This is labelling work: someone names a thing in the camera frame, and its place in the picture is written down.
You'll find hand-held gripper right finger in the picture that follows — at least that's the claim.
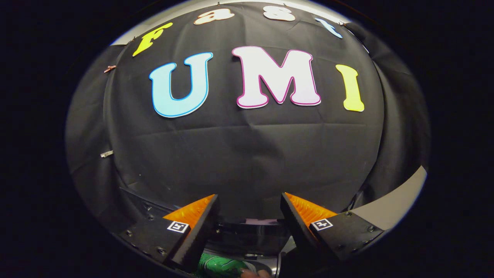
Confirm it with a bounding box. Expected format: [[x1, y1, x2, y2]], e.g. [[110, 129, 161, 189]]
[[280, 192, 385, 267]]

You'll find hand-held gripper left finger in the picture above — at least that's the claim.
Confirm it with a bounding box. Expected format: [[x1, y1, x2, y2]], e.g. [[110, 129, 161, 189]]
[[117, 194, 220, 273]]

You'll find green polo shirt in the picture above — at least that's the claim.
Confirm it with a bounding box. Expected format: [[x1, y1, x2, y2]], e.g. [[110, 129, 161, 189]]
[[195, 253, 256, 278]]

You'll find black backdrop cloth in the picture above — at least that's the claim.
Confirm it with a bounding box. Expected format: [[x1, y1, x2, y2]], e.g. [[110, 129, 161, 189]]
[[65, 0, 431, 232]]

